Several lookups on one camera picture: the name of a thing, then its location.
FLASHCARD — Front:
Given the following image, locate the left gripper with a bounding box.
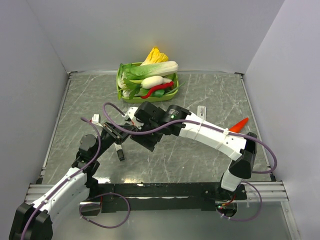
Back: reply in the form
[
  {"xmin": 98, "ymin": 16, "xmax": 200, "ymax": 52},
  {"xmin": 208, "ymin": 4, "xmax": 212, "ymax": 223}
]
[{"xmin": 92, "ymin": 121, "xmax": 135, "ymax": 160}]

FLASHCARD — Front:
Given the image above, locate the white battery cover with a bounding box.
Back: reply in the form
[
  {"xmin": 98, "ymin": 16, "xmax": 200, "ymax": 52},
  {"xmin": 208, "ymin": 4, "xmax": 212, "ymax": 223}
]
[{"xmin": 197, "ymin": 105, "xmax": 207, "ymax": 120}]

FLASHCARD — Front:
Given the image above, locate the black remote control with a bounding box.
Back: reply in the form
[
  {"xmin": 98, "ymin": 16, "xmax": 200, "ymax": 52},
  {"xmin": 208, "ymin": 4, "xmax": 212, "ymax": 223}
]
[{"xmin": 130, "ymin": 135, "xmax": 155, "ymax": 152}]

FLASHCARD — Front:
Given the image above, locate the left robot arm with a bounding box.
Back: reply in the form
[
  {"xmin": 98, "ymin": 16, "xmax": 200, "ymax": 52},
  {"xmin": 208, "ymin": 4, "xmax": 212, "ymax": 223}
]
[{"xmin": 9, "ymin": 122, "xmax": 134, "ymax": 240}]

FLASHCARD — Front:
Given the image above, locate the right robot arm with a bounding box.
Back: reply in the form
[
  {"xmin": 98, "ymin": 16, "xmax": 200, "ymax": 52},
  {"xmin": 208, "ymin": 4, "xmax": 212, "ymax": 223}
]
[{"xmin": 127, "ymin": 101, "xmax": 257, "ymax": 199}]

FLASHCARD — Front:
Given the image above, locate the green plastic tray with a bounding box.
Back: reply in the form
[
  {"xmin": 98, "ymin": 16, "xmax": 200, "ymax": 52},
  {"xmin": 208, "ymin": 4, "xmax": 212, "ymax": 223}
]
[{"xmin": 116, "ymin": 62, "xmax": 181, "ymax": 104}]

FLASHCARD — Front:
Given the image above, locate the green parsley sprig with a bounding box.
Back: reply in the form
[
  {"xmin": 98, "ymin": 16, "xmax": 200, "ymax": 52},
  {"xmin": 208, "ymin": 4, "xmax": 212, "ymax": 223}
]
[{"xmin": 116, "ymin": 78, "xmax": 142, "ymax": 100}]

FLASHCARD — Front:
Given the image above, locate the black base bar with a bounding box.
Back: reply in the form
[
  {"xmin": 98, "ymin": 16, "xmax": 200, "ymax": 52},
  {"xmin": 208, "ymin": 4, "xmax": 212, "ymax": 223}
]
[{"xmin": 80, "ymin": 182, "xmax": 247, "ymax": 213}]

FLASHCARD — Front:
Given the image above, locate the white toy radish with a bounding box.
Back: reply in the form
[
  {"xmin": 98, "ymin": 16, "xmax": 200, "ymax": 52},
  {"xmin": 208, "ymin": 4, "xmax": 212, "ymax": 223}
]
[{"xmin": 140, "ymin": 76, "xmax": 172, "ymax": 89}]

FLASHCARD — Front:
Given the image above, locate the red chili pepper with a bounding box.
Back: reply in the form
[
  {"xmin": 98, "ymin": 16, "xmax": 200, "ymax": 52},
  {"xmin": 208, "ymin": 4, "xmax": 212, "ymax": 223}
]
[{"xmin": 141, "ymin": 81, "xmax": 174, "ymax": 99}]

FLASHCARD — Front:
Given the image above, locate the small green bok choy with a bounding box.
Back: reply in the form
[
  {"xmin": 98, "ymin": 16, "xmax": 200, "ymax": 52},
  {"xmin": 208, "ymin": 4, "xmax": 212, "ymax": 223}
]
[{"xmin": 116, "ymin": 63, "xmax": 134, "ymax": 90}]

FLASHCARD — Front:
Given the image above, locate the long green napa cabbage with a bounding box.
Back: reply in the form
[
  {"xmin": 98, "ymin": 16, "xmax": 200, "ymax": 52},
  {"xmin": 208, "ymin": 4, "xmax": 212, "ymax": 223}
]
[{"xmin": 121, "ymin": 61, "xmax": 179, "ymax": 80}]

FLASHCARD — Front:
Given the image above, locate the yellow toy cabbage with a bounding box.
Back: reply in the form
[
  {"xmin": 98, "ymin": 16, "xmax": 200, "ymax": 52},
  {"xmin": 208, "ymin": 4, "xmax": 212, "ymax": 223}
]
[{"xmin": 141, "ymin": 46, "xmax": 169, "ymax": 66}]

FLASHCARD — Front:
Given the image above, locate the orange toy carrot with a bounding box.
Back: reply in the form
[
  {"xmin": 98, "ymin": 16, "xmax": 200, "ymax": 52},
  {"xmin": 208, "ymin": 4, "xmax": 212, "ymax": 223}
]
[{"xmin": 228, "ymin": 117, "xmax": 249, "ymax": 133}]

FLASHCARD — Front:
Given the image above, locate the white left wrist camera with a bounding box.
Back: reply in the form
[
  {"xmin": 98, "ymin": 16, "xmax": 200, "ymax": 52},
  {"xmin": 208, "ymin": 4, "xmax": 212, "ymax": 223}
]
[{"xmin": 90, "ymin": 113, "xmax": 103, "ymax": 128}]

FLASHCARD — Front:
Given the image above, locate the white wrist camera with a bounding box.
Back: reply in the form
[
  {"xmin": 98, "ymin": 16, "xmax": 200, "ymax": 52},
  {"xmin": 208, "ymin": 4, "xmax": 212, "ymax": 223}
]
[
  {"xmin": 123, "ymin": 107, "xmax": 143, "ymax": 130},
  {"xmin": 90, "ymin": 113, "xmax": 103, "ymax": 128}
]

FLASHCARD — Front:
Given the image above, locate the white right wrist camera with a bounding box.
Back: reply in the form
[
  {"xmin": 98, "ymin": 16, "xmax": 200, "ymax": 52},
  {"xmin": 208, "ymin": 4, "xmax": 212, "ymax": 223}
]
[{"xmin": 123, "ymin": 107, "xmax": 143, "ymax": 130}]

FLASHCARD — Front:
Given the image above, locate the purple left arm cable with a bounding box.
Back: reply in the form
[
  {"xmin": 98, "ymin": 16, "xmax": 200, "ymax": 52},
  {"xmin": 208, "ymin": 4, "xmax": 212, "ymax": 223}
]
[{"xmin": 19, "ymin": 116, "xmax": 102, "ymax": 240}]

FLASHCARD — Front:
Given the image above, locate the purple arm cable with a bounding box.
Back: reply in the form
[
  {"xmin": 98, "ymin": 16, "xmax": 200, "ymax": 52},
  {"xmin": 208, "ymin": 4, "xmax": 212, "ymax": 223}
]
[
  {"xmin": 102, "ymin": 102, "xmax": 278, "ymax": 175},
  {"xmin": 19, "ymin": 116, "xmax": 102, "ymax": 240}
]

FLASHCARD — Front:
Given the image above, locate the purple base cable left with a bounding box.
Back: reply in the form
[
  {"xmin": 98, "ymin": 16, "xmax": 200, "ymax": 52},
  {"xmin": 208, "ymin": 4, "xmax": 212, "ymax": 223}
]
[{"xmin": 79, "ymin": 192, "xmax": 131, "ymax": 229}]

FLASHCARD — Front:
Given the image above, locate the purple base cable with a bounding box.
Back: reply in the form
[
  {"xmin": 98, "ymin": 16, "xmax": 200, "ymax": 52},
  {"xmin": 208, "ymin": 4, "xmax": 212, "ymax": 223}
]
[
  {"xmin": 216, "ymin": 181, "xmax": 263, "ymax": 223},
  {"xmin": 79, "ymin": 192, "xmax": 131, "ymax": 229}
]

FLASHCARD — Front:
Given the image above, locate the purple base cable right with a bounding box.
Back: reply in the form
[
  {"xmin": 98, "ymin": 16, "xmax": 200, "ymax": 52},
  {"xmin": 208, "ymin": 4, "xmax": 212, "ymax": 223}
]
[{"xmin": 216, "ymin": 181, "xmax": 263, "ymax": 223}]

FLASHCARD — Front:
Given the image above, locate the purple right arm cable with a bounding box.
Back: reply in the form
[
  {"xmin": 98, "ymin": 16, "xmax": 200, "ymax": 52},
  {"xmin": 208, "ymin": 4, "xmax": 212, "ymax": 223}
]
[{"xmin": 102, "ymin": 102, "xmax": 278, "ymax": 175}]

